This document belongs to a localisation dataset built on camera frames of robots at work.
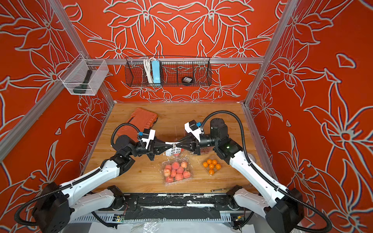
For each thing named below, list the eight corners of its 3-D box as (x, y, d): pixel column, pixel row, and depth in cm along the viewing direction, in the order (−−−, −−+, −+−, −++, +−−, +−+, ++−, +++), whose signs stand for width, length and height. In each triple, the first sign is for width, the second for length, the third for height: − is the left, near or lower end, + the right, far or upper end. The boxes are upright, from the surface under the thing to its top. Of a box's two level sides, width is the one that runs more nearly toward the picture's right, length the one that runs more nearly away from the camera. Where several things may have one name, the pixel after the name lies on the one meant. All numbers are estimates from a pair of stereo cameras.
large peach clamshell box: (165, 186, 78) (164, 184, 75) (162, 164, 87) (161, 161, 83) (194, 179, 81) (194, 176, 78) (188, 158, 89) (188, 155, 86)
